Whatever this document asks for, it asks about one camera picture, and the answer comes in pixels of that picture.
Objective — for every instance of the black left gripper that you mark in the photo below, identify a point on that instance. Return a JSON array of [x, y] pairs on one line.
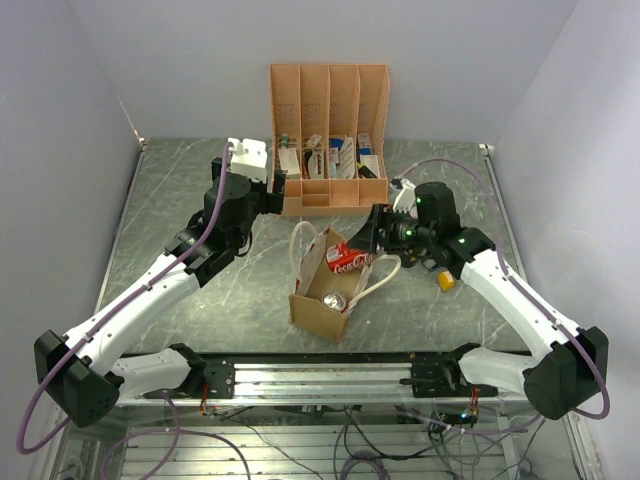
[[270, 202]]

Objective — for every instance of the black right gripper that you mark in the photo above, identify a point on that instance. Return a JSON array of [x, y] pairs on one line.
[[368, 239]]

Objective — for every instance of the red cola can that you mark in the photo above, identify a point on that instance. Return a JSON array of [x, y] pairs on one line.
[[341, 259]]

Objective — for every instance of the black yellow beverage can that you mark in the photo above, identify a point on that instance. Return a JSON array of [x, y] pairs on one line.
[[410, 258]]

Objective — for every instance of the silver top red can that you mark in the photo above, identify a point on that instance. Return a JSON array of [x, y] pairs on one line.
[[335, 300]]

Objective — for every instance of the brown canvas bag white handles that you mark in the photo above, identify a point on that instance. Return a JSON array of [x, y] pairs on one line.
[[313, 279]]

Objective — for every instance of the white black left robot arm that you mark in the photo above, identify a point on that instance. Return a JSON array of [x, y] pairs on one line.
[[84, 371]]

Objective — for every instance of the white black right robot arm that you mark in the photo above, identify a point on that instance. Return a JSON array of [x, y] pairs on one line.
[[566, 364]]

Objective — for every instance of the white red box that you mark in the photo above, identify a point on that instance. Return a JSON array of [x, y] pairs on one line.
[[289, 163]]

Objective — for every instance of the white box black item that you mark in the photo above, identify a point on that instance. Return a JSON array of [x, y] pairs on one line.
[[367, 160]]

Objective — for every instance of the white blue packet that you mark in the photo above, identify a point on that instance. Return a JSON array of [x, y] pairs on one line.
[[343, 160]]

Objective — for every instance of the small yellow block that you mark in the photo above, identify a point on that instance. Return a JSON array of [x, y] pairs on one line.
[[446, 280]]

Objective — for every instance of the orange plastic file organizer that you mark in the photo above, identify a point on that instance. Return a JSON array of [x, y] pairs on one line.
[[335, 101]]

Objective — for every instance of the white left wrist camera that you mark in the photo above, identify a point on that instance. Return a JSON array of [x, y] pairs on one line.
[[249, 158]]

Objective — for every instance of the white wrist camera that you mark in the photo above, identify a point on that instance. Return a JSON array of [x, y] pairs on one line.
[[249, 158], [405, 201]]

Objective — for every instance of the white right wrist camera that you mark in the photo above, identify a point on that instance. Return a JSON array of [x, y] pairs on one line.
[[405, 201]]

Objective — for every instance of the aluminium frame rail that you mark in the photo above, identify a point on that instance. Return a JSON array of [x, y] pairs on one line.
[[294, 379]]

